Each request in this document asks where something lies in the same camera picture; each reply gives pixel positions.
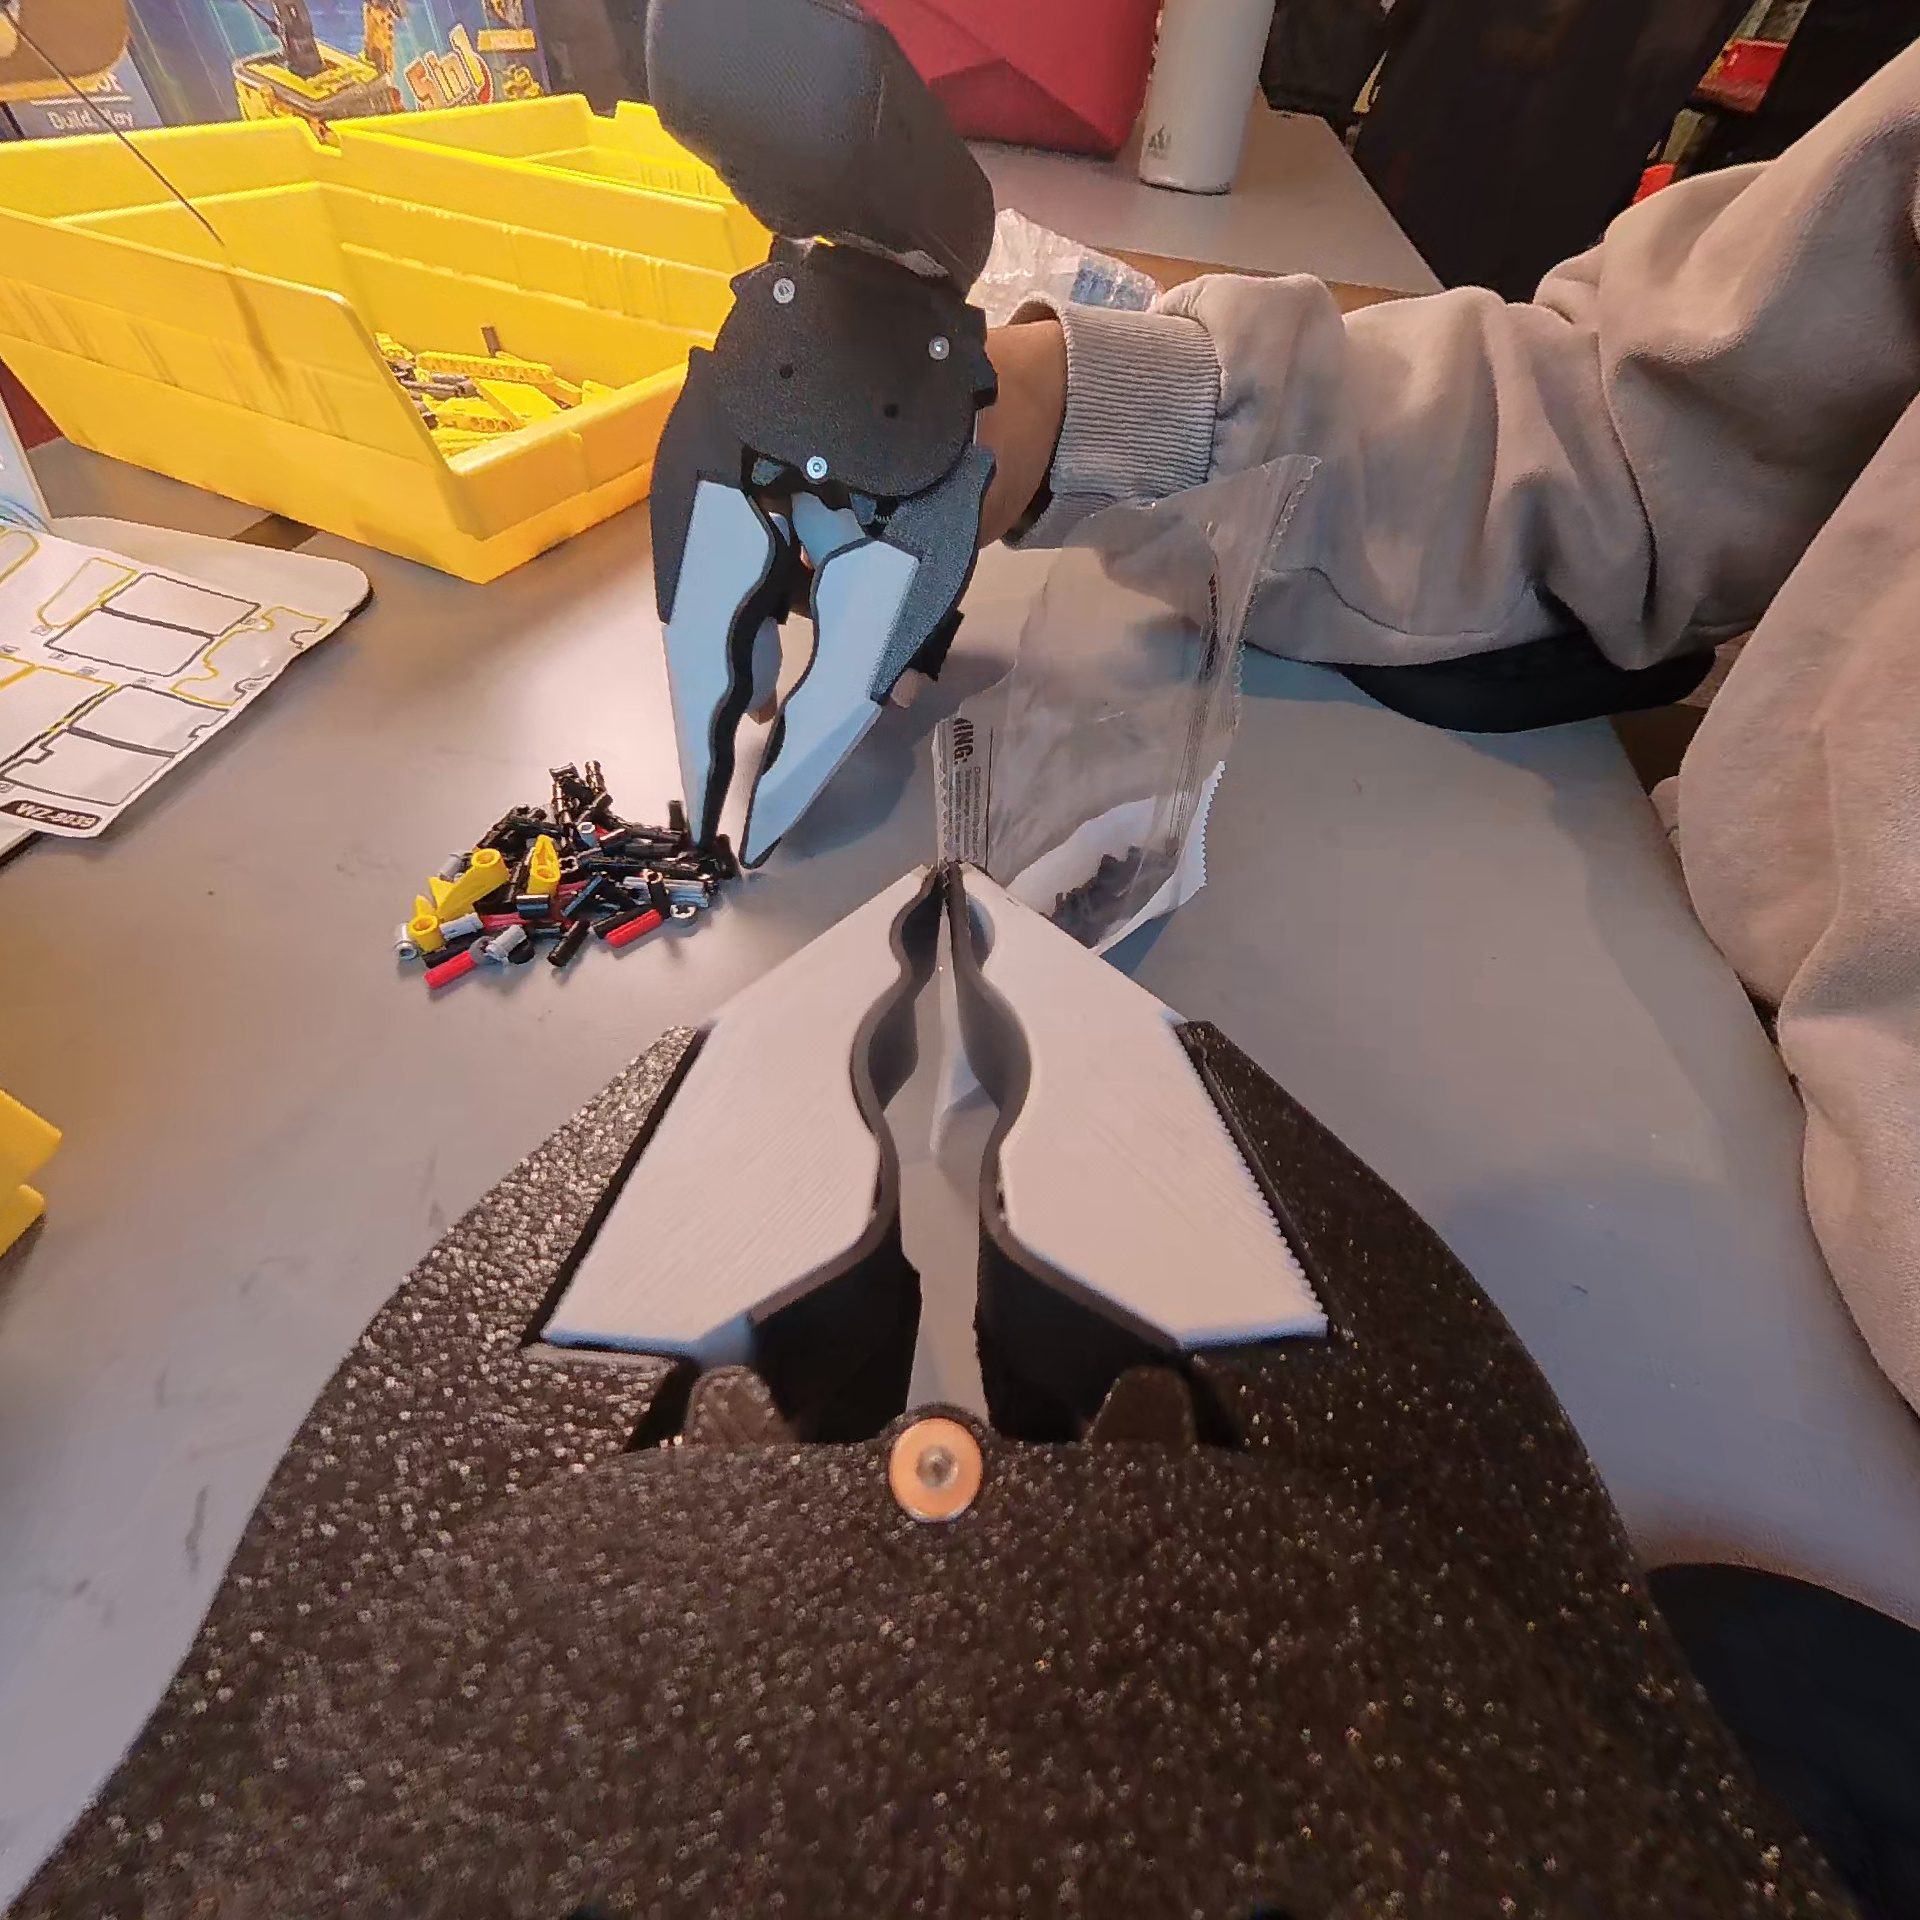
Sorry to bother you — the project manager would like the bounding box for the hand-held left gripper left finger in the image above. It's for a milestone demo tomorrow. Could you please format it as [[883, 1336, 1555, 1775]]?
[[546, 863, 963, 1358]]

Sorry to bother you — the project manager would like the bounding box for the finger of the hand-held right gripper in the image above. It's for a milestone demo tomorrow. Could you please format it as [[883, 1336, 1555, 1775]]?
[[659, 467, 794, 867], [735, 488, 963, 877]]

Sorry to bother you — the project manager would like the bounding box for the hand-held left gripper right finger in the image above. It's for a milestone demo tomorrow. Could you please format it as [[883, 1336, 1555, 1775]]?
[[955, 863, 1337, 1353]]

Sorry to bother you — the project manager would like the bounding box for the pile of mixed small plastic parts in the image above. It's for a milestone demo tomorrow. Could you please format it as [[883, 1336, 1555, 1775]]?
[[393, 757, 746, 995]]

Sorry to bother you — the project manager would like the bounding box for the clear plastic bag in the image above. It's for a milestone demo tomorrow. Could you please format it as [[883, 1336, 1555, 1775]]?
[[938, 449, 1319, 959]]

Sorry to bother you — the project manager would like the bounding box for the person's right forearm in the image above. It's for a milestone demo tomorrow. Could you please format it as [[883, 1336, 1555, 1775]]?
[[1016, 45, 1920, 675]]

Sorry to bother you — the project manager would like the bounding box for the grey desk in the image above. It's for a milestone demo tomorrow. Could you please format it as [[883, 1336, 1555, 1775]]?
[[0, 120, 1920, 1920]]

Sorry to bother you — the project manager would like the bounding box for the person's right hand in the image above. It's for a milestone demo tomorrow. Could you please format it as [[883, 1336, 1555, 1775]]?
[[969, 311, 1082, 563]]

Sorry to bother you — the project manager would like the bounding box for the crumpled clear plastic wrap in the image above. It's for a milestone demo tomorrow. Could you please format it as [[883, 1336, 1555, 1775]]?
[[969, 205, 1163, 323]]

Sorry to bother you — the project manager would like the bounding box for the red box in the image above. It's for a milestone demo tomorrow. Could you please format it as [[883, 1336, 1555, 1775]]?
[[865, 0, 1168, 159]]

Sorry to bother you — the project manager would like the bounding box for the yellow storage bin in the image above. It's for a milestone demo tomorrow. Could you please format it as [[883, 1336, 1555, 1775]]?
[[324, 86, 771, 279], [0, 191, 771, 584]]

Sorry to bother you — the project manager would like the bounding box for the white bottle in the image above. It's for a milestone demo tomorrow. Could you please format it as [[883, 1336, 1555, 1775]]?
[[1132, 0, 1281, 201]]

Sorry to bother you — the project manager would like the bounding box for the black armrest pad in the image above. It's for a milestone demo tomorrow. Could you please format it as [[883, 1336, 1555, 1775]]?
[[1332, 624, 1722, 733], [1640, 1555, 1920, 1920]]

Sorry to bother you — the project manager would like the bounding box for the robot kit box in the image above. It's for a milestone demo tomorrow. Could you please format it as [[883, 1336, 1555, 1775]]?
[[0, 0, 549, 139]]

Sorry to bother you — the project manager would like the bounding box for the yellow flat box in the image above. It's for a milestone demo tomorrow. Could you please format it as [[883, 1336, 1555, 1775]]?
[[0, 1084, 65, 1259]]

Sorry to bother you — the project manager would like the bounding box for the black high-back chair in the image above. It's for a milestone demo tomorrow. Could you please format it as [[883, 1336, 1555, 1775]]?
[[1344, 0, 1748, 308]]

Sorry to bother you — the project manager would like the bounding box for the person's beige printed sweatshirt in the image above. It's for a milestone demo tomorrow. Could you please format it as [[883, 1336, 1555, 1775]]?
[[1647, 391, 1920, 1417]]

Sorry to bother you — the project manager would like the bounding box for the thin cable with white tip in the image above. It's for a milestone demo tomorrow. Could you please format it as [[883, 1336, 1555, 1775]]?
[[25, 0, 232, 249]]

